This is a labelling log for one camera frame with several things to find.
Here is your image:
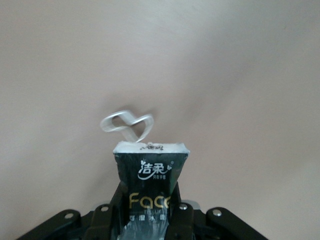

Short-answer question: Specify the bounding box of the white bent cardboard loop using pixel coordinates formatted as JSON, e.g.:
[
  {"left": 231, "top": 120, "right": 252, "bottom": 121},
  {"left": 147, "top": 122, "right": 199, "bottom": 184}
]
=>
[{"left": 99, "top": 109, "right": 155, "bottom": 145}]

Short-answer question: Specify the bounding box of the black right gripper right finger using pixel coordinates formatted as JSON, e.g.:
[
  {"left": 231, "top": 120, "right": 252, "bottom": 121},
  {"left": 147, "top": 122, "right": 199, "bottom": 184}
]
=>
[{"left": 164, "top": 183, "right": 271, "bottom": 240}]

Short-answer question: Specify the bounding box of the black tissue packet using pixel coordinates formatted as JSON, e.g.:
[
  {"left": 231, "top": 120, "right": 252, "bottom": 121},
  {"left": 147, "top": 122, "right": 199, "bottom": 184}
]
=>
[{"left": 112, "top": 141, "right": 192, "bottom": 240}]

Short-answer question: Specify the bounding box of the brown table cover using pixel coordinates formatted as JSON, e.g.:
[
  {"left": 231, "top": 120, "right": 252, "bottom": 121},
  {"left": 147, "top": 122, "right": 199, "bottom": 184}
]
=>
[{"left": 0, "top": 0, "right": 320, "bottom": 240}]

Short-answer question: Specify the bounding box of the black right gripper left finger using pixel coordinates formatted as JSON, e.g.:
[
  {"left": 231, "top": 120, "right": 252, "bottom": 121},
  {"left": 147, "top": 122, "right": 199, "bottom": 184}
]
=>
[{"left": 14, "top": 179, "right": 131, "bottom": 240}]

